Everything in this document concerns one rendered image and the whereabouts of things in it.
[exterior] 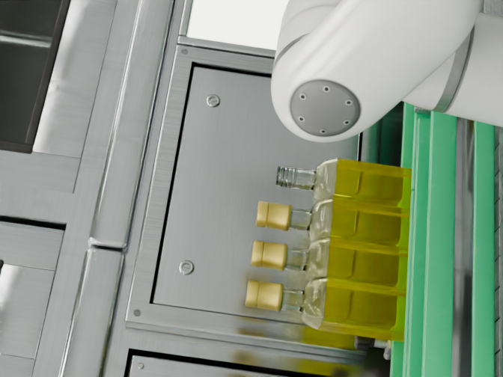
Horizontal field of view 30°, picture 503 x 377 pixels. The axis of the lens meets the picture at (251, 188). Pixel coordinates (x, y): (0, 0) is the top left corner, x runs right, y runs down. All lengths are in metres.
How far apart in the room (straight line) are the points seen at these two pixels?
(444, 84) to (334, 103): 0.12
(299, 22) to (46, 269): 0.72
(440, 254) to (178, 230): 0.42
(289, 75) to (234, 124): 0.71
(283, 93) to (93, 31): 0.87
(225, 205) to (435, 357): 0.46
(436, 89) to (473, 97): 0.03
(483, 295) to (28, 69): 0.83
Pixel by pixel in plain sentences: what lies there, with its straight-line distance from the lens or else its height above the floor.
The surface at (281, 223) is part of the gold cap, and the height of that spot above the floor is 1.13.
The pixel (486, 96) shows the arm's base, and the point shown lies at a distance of 0.84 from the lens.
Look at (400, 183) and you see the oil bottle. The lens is 1.26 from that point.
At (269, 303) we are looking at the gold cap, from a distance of 1.19.
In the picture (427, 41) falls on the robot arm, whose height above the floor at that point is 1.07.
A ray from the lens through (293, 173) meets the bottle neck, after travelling 1.26.
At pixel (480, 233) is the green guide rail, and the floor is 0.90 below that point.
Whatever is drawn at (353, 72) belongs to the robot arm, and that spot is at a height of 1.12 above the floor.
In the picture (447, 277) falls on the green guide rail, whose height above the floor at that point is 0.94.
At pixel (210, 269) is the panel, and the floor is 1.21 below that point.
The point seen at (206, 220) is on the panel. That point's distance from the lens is 1.38.
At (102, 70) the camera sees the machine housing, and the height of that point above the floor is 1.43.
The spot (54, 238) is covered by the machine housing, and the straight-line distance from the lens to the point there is 1.42.
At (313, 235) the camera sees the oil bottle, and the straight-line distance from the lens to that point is 1.24.
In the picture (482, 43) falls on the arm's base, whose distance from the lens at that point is 0.83.
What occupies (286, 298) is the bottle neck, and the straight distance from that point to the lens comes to 1.19.
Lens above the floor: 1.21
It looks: 1 degrees down
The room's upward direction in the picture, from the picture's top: 82 degrees counter-clockwise
